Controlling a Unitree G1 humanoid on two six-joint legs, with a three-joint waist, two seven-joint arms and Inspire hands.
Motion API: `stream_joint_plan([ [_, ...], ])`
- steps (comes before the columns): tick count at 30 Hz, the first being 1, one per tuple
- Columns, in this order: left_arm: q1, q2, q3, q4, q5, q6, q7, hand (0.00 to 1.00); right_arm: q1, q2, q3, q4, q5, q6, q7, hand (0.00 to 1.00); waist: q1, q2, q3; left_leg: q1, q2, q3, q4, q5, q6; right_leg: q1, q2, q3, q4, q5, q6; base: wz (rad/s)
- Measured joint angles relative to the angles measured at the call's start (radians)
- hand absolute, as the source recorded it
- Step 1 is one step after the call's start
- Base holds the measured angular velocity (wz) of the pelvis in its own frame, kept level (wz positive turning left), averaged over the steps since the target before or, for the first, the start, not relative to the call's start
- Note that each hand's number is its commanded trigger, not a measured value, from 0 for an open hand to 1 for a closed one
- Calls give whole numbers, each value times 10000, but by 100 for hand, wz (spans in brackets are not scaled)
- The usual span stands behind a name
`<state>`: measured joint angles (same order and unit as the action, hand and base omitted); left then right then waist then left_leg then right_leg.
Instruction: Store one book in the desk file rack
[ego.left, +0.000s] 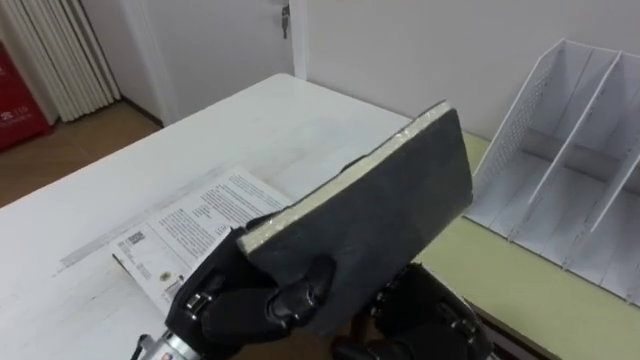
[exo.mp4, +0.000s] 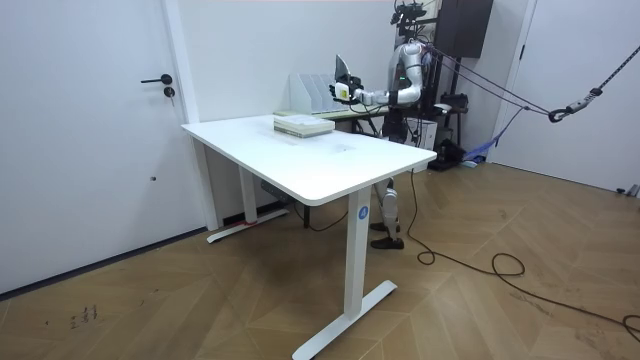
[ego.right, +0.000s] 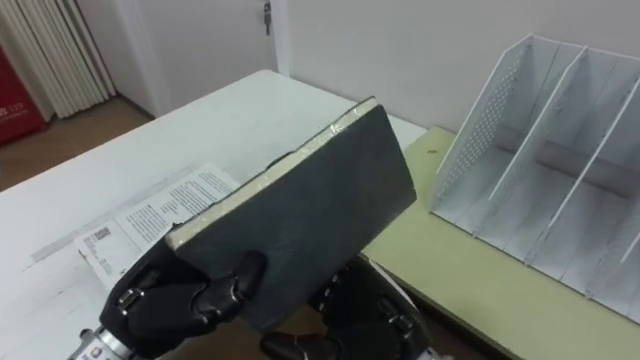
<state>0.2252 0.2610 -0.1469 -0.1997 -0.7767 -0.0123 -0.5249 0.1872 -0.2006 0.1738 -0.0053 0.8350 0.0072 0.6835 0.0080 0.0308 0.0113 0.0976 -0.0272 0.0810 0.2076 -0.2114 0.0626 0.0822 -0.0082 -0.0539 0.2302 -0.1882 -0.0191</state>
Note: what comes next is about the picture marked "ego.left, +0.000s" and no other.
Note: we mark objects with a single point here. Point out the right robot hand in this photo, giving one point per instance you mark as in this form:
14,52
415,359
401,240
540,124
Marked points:
425,325

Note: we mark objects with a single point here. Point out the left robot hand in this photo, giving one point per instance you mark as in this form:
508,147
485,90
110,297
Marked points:
225,295

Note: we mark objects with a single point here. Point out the dark grey hardcover book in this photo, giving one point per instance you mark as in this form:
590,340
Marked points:
380,215

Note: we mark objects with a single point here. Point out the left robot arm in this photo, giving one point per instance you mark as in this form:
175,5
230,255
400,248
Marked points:
172,347

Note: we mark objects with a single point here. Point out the white printed book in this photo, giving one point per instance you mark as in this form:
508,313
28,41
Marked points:
195,230

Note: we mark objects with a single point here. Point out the light green desk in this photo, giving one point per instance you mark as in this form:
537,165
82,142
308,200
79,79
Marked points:
500,290

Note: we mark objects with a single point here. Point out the white desk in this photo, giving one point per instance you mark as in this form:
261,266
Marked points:
150,165

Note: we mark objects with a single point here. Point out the white file organiser rack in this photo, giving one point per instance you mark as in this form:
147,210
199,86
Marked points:
565,170

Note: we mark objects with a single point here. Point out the white door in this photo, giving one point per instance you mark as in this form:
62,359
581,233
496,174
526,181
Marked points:
215,55

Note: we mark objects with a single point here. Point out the red cabinet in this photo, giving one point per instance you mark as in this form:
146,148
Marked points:
17,105

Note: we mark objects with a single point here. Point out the white pleated curtain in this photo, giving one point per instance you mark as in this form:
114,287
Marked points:
65,55

